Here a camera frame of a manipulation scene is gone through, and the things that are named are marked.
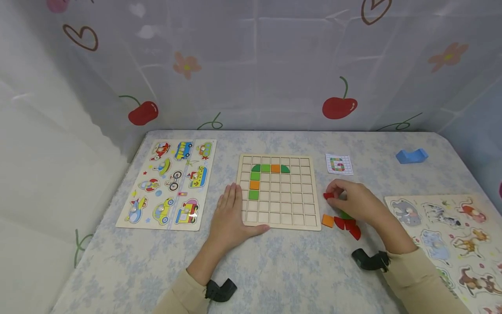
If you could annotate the orange square tile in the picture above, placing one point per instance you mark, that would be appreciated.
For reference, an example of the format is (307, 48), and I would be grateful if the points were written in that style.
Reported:
(275, 168)
(254, 185)
(328, 220)

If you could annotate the green puzzle tile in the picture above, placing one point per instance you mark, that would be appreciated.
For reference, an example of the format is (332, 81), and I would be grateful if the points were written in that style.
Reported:
(346, 215)

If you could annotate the green quarter-round tile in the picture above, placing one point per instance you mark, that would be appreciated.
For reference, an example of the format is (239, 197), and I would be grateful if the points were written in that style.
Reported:
(284, 169)
(257, 168)

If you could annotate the person's left hand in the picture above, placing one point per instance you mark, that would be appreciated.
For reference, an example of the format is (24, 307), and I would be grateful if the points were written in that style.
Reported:
(229, 220)

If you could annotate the pattern card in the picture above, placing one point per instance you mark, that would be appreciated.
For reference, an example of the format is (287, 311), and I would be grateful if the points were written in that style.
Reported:
(339, 164)

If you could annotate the red puzzle tile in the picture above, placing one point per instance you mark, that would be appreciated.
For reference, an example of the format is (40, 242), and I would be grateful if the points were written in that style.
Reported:
(328, 196)

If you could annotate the person's right hand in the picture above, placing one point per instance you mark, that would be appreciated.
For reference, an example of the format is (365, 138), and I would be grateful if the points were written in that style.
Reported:
(359, 203)

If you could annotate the blue plastic block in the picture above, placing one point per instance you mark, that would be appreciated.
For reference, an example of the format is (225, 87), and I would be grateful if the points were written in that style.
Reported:
(411, 157)

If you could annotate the person's left thumb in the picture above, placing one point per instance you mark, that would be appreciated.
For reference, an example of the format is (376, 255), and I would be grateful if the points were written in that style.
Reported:
(258, 228)

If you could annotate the wooden grid board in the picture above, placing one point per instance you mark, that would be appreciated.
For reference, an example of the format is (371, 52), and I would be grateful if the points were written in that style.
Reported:
(284, 200)

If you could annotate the red quarter-round tile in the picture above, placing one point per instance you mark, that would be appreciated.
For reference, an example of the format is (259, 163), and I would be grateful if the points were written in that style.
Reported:
(350, 224)
(339, 223)
(355, 232)

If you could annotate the vehicle peg puzzle board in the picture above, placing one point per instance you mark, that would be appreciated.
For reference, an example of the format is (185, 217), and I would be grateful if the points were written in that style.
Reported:
(168, 183)

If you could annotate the person's right fingers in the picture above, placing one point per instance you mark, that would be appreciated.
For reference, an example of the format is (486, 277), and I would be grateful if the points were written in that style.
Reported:
(338, 192)

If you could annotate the person's left forearm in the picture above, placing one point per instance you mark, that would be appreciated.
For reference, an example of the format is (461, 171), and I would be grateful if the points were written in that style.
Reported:
(196, 272)

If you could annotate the person's right forearm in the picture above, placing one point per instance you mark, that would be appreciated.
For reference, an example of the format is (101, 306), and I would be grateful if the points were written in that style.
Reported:
(415, 270)

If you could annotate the black wrist band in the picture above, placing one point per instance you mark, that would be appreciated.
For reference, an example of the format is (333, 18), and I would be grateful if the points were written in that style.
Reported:
(370, 260)
(220, 290)

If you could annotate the animal peg puzzle board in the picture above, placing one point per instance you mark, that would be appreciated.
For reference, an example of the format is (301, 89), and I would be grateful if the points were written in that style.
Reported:
(455, 244)

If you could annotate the green square tile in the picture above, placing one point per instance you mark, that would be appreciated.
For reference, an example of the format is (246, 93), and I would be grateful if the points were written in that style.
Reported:
(266, 168)
(253, 195)
(255, 176)

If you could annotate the person's left fingers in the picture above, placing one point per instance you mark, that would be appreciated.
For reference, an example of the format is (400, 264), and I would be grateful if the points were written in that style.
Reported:
(232, 198)

